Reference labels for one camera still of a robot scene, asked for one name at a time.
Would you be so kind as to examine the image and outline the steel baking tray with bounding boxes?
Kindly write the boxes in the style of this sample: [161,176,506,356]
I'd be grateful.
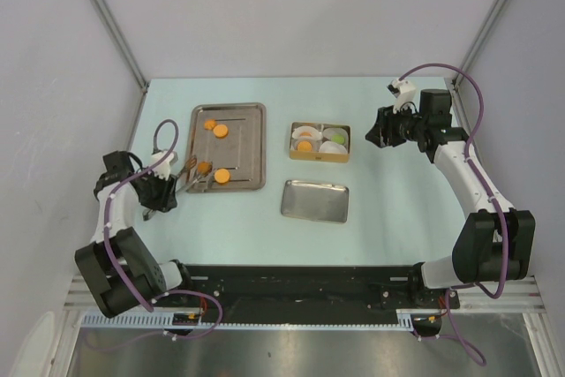
[186,102,267,193]

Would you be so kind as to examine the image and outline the green cookie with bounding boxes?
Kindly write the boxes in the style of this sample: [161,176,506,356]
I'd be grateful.
[332,134,345,144]

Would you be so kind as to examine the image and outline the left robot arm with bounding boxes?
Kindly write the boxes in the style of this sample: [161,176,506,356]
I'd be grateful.
[74,151,195,318]

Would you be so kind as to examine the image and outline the steel tongs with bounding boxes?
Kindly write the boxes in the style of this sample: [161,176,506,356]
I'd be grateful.
[142,155,213,222]

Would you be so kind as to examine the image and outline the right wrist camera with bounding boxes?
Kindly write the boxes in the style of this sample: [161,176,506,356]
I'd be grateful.
[388,79,417,114]

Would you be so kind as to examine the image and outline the steel tin lid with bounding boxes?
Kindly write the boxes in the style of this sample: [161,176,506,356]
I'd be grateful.
[281,180,350,223]

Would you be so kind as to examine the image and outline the gold cookie tin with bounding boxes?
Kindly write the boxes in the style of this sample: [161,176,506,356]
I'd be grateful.
[289,122,351,163]

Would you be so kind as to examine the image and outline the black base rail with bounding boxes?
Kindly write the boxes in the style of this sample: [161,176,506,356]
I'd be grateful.
[187,265,459,323]

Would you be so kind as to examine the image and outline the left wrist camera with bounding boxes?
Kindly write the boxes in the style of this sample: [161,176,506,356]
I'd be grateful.
[149,150,177,180]

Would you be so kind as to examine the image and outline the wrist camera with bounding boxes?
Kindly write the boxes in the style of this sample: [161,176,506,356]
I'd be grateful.
[388,79,417,114]
[149,150,177,180]

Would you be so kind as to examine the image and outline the white paper cup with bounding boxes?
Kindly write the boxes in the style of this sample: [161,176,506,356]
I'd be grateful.
[292,139,319,153]
[319,140,348,155]
[291,125,322,140]
[322,127,349,146]

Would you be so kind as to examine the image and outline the white cable duct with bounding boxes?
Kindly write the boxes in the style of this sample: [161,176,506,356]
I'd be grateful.
[80,311,440,331]

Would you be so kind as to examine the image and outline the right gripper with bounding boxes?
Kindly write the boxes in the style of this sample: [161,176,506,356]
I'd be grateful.
[365,101,427,148]

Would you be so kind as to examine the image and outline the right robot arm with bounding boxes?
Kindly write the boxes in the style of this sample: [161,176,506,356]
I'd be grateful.
[365,89,536,307]

